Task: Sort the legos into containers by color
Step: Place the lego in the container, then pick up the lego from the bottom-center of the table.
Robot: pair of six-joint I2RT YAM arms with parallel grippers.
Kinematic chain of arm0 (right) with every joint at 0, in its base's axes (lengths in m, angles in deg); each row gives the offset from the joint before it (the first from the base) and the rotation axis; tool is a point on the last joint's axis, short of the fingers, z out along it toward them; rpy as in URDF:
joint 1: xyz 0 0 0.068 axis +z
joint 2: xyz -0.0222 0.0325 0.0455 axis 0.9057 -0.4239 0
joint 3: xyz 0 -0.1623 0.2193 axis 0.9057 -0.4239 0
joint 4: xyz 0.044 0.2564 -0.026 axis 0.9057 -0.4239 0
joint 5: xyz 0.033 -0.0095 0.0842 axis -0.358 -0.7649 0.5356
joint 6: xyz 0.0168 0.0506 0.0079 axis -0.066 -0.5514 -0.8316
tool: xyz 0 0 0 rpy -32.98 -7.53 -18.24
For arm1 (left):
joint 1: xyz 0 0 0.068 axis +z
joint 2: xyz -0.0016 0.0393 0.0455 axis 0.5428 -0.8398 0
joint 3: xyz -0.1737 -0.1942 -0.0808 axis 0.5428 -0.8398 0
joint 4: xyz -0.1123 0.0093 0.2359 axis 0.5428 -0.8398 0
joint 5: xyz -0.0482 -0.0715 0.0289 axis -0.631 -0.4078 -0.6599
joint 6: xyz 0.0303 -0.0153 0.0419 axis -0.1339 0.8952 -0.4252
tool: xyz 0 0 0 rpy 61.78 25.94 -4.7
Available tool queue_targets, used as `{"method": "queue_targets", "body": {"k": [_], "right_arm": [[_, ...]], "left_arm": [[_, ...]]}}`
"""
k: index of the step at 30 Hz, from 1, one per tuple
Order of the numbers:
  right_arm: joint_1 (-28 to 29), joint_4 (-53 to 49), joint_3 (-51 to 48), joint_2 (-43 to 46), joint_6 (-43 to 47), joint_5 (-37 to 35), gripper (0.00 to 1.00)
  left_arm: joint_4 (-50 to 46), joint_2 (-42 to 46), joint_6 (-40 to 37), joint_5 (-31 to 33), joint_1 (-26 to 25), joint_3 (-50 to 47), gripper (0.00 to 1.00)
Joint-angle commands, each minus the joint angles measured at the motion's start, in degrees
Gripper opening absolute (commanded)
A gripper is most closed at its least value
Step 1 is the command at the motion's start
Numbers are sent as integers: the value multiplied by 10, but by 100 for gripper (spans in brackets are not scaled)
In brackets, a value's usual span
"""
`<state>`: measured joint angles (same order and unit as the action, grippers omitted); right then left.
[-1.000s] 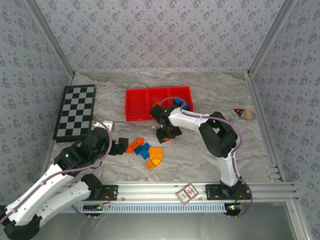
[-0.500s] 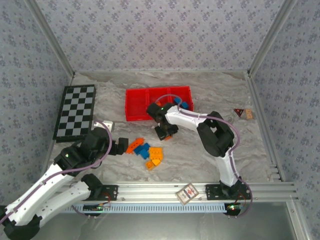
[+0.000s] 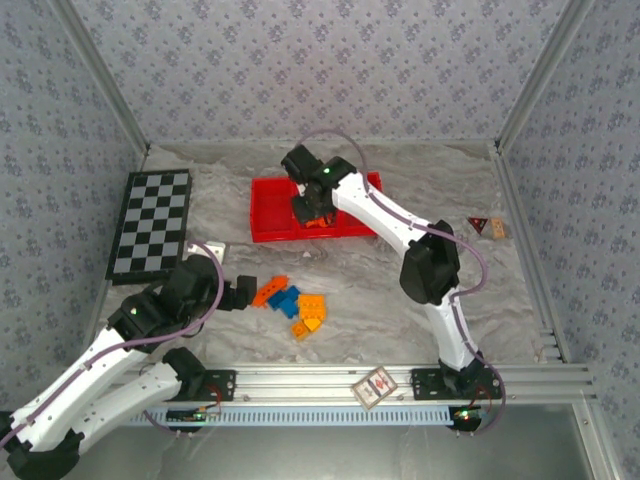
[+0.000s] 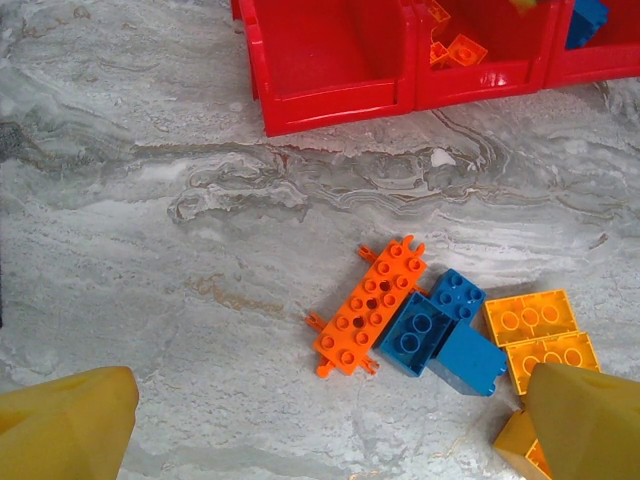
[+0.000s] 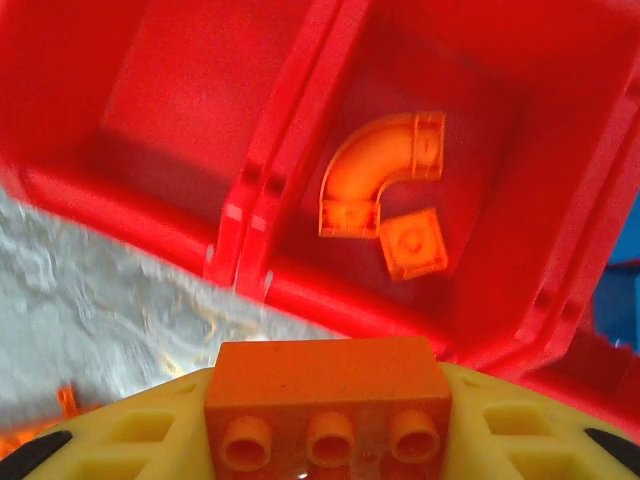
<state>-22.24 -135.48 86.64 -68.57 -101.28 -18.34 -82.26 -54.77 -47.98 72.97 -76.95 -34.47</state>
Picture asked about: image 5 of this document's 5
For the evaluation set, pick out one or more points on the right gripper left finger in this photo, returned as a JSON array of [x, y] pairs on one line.
[[125, 440]]

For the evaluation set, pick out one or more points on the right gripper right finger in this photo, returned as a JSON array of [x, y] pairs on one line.
[[525, 440]]

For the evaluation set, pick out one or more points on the orange lego brick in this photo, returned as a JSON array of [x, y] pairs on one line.
[[325, 380]]

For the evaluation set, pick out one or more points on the small orange square lego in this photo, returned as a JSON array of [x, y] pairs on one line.
[[412, 245]]

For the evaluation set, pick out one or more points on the orange lego elbow pipe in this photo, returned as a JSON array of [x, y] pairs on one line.
[[360, 160]]

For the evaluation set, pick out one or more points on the orange long holed lego plate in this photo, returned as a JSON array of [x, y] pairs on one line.
[[67, 400]]

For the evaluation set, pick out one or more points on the red plastic bin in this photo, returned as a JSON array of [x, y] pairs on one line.
[[475, 125], [560, 370], [175, 100]]

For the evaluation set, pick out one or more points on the blue lego brick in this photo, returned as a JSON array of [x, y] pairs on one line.
[[622, 310]]

